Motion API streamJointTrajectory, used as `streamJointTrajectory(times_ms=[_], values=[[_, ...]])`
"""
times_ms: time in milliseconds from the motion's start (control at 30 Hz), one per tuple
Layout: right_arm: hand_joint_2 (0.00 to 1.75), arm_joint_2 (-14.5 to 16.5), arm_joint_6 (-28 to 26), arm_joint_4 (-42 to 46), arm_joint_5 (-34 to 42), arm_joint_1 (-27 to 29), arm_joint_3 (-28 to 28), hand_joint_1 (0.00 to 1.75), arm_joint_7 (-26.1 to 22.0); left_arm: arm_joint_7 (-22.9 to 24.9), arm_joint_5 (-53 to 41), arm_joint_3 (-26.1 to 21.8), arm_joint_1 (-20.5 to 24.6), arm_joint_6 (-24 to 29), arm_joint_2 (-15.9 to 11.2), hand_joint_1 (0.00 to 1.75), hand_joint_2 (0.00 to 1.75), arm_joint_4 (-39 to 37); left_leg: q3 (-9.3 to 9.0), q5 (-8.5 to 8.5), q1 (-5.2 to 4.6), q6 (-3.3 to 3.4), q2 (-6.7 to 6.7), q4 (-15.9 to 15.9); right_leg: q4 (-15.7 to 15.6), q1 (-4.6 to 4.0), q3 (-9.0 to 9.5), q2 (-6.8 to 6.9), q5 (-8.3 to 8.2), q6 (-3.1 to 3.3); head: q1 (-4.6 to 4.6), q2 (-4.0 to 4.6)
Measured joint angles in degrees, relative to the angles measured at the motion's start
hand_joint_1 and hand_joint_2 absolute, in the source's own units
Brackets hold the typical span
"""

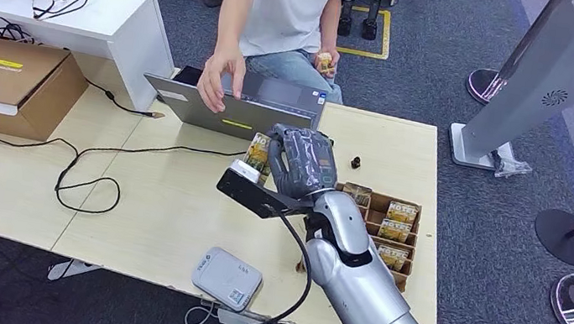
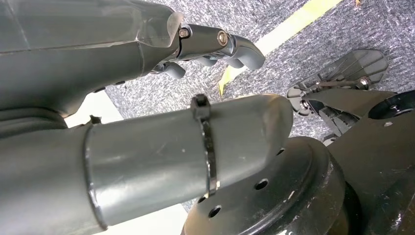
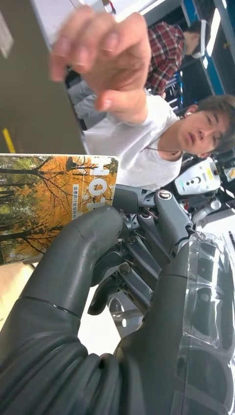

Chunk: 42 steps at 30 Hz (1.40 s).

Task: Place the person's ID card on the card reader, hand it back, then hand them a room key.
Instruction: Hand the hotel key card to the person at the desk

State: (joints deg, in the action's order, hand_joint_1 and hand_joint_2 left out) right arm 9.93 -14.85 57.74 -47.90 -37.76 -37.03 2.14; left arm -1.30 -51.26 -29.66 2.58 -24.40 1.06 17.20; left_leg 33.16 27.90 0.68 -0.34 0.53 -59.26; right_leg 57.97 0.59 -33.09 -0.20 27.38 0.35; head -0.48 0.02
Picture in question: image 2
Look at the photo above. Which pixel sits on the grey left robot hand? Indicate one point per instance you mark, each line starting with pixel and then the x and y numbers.
pixel 81 42

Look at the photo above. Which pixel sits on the white table foot bar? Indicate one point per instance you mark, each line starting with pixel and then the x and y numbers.
pixel 94 108

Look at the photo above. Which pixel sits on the black zip tie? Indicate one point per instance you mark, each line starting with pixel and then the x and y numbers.
pixel 201 107

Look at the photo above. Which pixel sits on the yellow floor tape strip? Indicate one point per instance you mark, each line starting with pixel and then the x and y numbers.
pixel 291 24

